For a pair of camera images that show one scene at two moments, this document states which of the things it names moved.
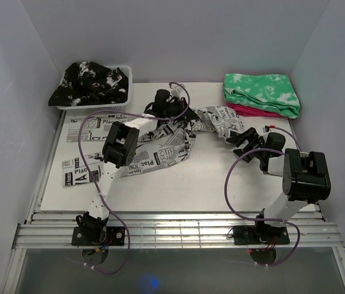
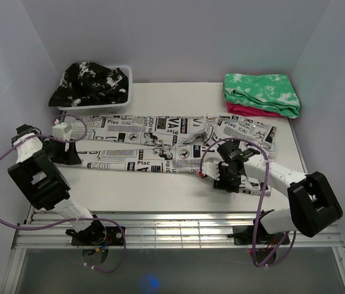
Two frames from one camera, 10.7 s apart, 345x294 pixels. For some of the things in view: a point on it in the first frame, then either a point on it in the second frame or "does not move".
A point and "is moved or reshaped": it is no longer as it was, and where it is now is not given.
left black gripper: x=190 y=115 → x=71 y=157
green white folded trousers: x=271 y=93 does not move
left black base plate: x=115 y=235 does not move
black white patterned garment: x=87 y=83 does not move
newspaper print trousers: x=163 y=144 is moved or reshaped
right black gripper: x=238 y=139 → x=222 y=185
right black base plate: x=259 y=235 does not move
